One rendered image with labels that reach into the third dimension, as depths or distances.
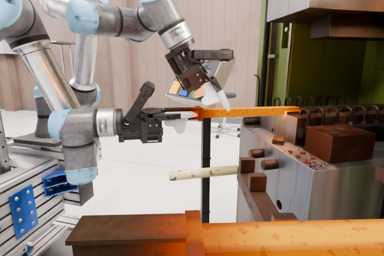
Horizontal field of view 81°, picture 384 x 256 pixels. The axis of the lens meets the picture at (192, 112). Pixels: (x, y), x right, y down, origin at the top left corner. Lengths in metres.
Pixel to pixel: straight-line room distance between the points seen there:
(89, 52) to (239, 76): 3.45
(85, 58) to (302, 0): 0.83
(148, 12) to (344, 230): 0.53
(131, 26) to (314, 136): 0.53
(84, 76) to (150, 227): 0.98
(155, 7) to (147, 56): 4.13
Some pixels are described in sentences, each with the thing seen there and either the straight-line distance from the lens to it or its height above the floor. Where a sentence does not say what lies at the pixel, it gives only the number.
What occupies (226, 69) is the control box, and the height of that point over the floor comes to 1.11.
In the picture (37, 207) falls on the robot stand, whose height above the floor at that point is 0.56.
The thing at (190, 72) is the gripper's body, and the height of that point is 1.12.
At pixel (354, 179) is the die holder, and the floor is 0.88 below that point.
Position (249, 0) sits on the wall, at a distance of 4.37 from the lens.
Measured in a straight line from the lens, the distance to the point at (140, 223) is 0.19.
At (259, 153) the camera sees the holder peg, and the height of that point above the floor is 0.88.
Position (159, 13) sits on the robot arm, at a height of 1.25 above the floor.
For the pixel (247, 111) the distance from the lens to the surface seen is 0.66.
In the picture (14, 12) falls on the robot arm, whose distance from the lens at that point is 0.60.
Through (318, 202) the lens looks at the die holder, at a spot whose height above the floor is 0.84.
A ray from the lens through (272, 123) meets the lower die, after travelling 0.77.
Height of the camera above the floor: 1.14
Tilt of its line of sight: 12 degrees down
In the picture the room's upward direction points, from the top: straight up
